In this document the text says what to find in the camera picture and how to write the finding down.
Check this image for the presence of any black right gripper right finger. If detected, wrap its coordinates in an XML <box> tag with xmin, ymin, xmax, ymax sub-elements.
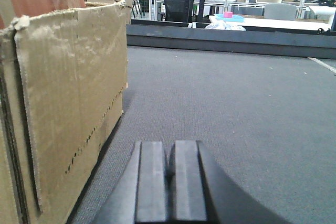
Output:
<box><xmin>169</xmin><ymin>141</ymin><xmax>289</xmax><ymax>223</ymax></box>

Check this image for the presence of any grey chair back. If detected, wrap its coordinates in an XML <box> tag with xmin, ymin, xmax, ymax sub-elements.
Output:
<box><xmin>264</xmin><ymin>3</ymin><xmax>297</xmax><ymax>20</ymax></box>

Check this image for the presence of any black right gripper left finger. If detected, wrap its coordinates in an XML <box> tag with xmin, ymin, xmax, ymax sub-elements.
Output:
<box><xmin>92</xmin><ymin>141</ymin><xmax>168</xmax><ymax>223</ymax></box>

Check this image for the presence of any pink small box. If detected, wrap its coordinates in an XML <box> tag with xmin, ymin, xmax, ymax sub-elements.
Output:
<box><xmin>223</xmin><ymin>12</ymin><xmax>233</xmax><ymax>18</ymax></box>

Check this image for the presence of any black low platform frame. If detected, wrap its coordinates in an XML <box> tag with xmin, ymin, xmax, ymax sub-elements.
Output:
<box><xmin>127</xmin><ymin>19</ymin><xmax>335</xmax><ymax>60</ymax></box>

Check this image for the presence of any light blue tray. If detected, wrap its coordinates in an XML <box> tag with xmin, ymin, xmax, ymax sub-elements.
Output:
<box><xmin>214</xmin><ymin>14</ymin><xmax>244</xmax><ymax>23</ymax></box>

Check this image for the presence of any large brown cardboard box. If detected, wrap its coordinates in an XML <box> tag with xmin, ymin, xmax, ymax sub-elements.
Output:
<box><xmin>1</xmin><ymin>1</ymin><xmax>130</xmax><ymax>223</ymax></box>

